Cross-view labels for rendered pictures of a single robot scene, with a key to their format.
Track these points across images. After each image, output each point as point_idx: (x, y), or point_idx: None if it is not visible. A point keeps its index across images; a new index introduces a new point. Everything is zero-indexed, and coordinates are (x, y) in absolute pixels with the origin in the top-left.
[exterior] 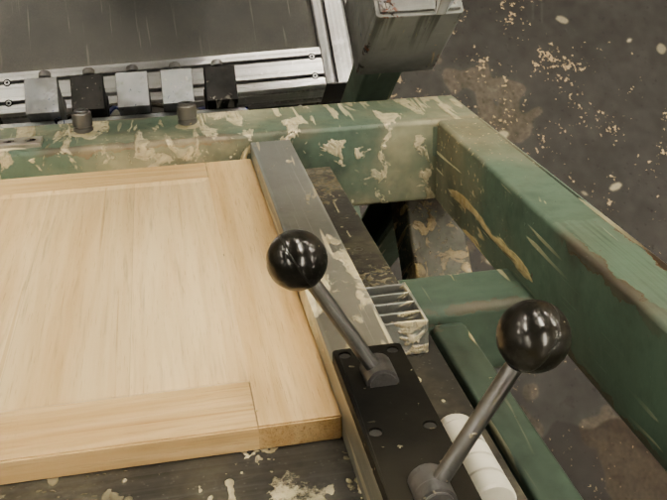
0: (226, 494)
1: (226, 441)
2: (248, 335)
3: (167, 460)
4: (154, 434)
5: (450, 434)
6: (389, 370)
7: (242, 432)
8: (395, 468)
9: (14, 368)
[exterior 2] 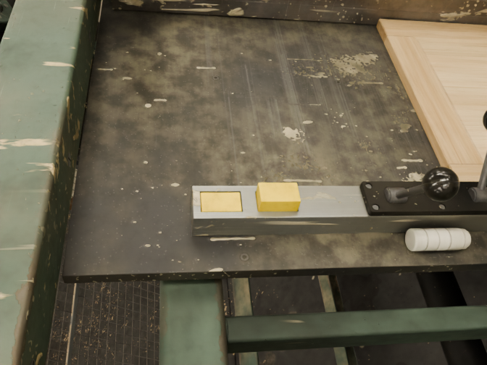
0: (413, 158)
1: (440, 156)
2: None
3: (430, 141)
4: (437, 131)
5: (452, 228)
6: (477, 193)
7: (445, 159)
8: (409, 187)
9: (475, 91)
